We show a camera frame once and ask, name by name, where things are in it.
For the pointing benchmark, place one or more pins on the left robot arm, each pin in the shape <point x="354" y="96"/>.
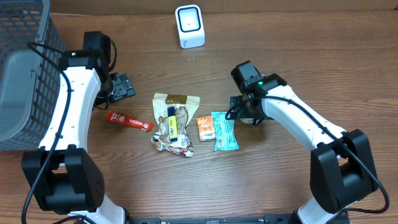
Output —
<point x="62" y="176"/>

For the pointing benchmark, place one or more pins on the red snack bar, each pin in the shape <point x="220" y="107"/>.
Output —
<point x="115" y="117"/>

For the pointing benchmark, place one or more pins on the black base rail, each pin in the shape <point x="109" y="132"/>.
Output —
<point x="211" y="221"/>

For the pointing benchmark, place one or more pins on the orange snack packet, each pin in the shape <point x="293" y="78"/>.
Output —
<point x="206" y="128"/>

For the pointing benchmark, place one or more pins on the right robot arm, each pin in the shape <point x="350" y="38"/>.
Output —
<point x="342" y="170"/>

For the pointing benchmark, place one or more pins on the green lid Knorr jar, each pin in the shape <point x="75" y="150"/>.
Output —
<point x="248" y="120"/>

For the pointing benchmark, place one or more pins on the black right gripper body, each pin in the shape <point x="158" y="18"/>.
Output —
<point x="234" y="107"/>

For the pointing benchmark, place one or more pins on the clear brown snack bag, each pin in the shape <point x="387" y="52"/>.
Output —
<point x="185" y="107"/>

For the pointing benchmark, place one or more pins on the yellow highlighter pen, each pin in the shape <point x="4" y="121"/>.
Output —
<point x="172" y="120"/>

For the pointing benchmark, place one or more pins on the white barcode scanner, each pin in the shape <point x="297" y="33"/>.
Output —
<point x="190" y="27"/>

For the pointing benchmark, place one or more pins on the grey plastic mesh basket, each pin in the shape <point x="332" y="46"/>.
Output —
<point x="29" y="84"/>

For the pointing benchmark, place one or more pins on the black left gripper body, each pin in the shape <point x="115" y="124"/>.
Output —
<point x="125" y="88"/>

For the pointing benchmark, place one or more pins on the teal tissue packet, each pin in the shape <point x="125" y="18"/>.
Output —
<point x="224" y="129"/>

